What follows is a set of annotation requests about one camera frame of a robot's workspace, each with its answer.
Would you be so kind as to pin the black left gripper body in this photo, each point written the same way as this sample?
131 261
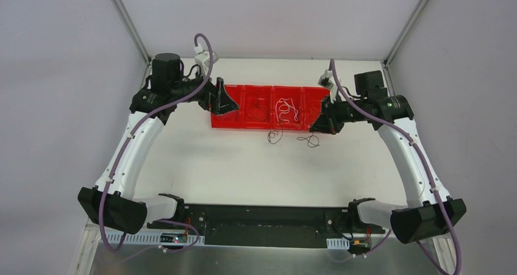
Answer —
215 97

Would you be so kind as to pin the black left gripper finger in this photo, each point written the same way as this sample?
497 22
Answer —
231 104
217 101

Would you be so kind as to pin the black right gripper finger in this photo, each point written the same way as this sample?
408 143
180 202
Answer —
326 109
324 124

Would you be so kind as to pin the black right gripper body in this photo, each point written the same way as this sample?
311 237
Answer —
328 114

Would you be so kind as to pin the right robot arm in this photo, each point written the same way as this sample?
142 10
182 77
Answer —
408 152

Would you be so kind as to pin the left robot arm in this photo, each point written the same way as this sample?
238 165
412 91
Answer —
110 202

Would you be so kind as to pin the red bin far left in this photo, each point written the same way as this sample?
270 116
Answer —
231 120

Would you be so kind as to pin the red bin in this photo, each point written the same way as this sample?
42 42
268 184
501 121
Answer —
287 108
257 107
231 120
311 105

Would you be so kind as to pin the red bin far right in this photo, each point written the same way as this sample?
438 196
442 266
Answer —
311 105

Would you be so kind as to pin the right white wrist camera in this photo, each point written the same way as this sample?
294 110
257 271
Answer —
326 81

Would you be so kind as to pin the aluminium frame rail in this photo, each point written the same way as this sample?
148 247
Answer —
254 225

